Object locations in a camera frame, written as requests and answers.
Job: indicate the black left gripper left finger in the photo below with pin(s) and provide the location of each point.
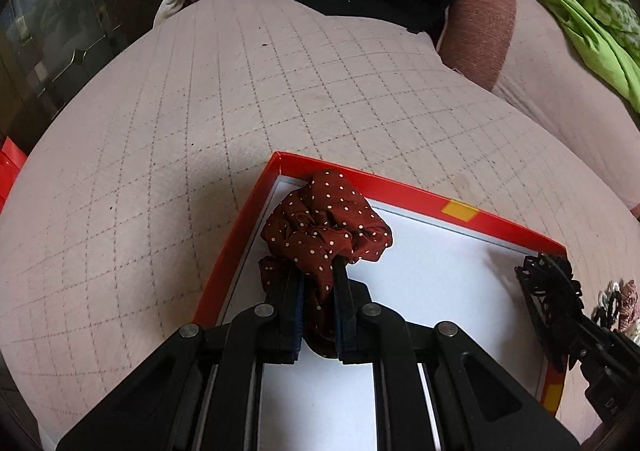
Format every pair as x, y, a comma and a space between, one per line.
283, 287

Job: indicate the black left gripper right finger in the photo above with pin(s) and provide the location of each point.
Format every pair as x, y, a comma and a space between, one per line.
349, 297

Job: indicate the white cherry print scrunchie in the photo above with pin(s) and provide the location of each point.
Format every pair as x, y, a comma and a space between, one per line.
607, 310

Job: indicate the red plaid scrunchie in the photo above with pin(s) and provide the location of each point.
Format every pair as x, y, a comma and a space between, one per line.
629, 306

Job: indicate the dark red polka dot scrunchie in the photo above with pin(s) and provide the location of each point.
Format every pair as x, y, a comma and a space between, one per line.
325, 220

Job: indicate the black claw hair clip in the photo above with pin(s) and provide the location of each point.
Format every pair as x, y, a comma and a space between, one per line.
554, 303

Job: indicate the pink quilted bed cover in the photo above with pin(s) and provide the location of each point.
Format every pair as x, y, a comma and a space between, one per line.
114, 224

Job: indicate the red bag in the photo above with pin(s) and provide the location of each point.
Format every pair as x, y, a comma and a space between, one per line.
12, 159

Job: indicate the pink quilted pillow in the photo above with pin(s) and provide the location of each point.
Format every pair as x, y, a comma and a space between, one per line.
516, 50

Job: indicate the green cloth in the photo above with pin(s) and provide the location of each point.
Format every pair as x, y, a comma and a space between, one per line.
605, 34

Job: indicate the wooden glass door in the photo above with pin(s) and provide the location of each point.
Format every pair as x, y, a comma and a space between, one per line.
50, 49

